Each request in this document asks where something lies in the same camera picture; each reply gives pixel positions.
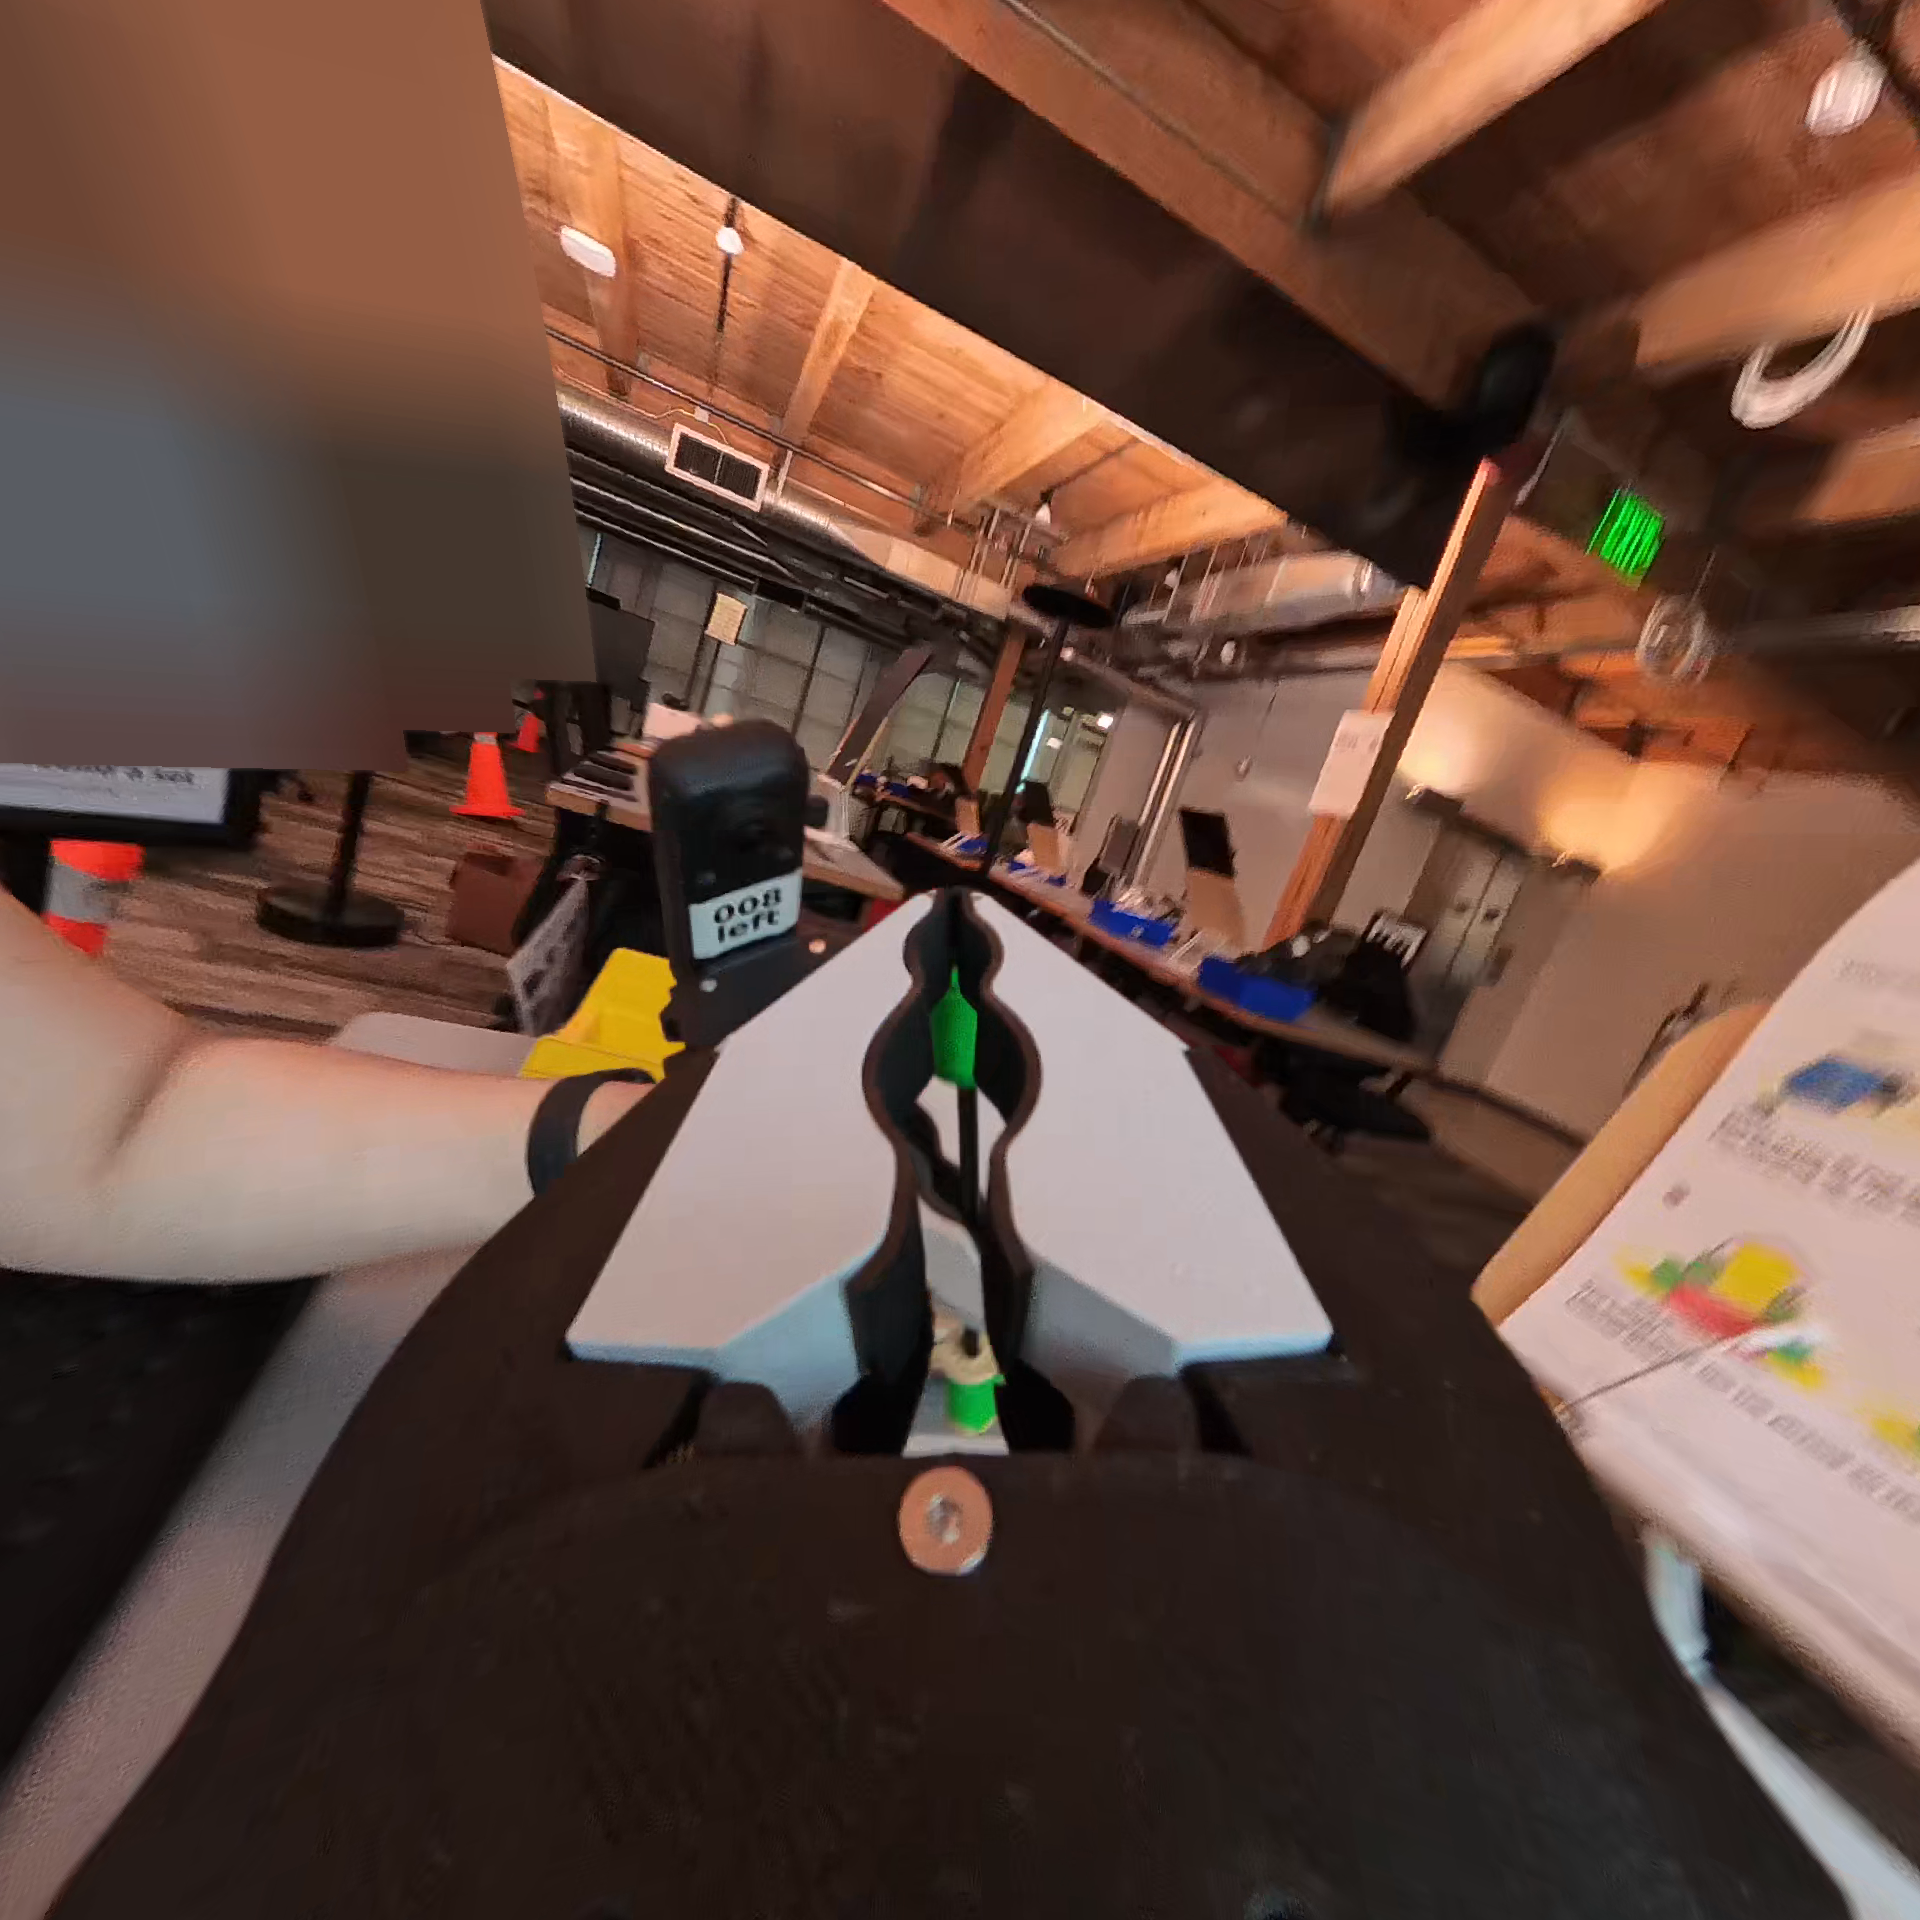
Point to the person's left forearm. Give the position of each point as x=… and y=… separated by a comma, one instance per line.
x=227, y=1141

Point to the blue storage bin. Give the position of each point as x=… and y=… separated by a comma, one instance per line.
x=1257, y=986
x=1131, y=921

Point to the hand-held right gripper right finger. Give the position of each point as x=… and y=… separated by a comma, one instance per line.
x=1170, y=1201

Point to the white paper notice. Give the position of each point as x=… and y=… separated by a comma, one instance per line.
x=1350, y=760

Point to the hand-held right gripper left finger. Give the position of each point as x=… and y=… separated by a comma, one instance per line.
x=721, y=1201

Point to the black pole stand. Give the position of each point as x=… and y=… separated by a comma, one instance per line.
x=333, y=900
x=1050, y=704

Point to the orange traffic cone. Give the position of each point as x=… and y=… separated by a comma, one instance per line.
x=89, y=895
x=485, y=780

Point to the white ceiling vent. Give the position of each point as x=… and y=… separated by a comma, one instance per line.
x=718, y=467

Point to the printed instruction sheet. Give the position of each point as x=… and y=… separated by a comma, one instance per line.
x=1771, y=1275

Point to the white ceiling sensor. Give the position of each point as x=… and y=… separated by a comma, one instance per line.
x=589, y=249

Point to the green exit sign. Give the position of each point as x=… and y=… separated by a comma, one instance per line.
x=1628, y=534

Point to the brown cardboard box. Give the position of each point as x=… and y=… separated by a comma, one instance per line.
x=489, y=900

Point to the white board stand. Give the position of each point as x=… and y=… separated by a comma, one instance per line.
x=1688, y=1604

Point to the short green round brick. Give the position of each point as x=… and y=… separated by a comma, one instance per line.
x=972, y=1403

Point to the black perforated mat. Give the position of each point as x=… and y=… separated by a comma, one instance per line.
x=89, y=1423

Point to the yellow storage bin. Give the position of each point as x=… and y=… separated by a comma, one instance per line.
x=617, y=1020

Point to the black wrist band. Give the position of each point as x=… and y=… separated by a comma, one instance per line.
x=553, y=1124

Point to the instruction sheet on wooden board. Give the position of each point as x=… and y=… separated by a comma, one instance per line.
x=1605, y=1141

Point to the black axle rod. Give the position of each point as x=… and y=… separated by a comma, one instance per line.
x=968, y=1171

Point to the grey desk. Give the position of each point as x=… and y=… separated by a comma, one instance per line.
x=254, y=1500

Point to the framed marker sign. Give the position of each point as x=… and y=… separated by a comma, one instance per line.
x=119, y=795

